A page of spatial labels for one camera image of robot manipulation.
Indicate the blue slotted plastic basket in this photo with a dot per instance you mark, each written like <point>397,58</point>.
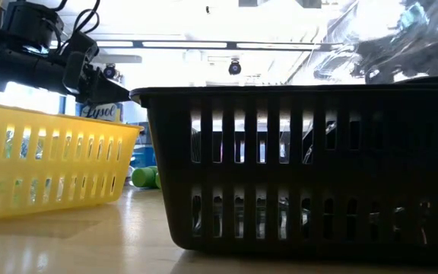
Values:
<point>145,156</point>

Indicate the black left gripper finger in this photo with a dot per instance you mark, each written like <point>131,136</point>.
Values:
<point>103,91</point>

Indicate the black round camera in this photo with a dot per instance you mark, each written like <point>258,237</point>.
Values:
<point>235,67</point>
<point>109,71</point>

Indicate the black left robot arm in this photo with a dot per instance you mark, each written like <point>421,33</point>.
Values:
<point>32,23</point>

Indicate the Lysol wipes canister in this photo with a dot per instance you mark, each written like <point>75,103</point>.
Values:
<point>103,112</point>

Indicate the black slotted plastic basket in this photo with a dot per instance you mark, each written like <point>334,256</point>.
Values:
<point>318,179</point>

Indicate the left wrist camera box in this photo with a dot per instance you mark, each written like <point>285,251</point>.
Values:
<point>80,47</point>

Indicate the yellow slotted plastic basket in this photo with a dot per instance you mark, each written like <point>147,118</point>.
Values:
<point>51,171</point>

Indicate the small green bottle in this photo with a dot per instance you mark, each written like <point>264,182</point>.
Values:
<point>143,177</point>
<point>158,180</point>

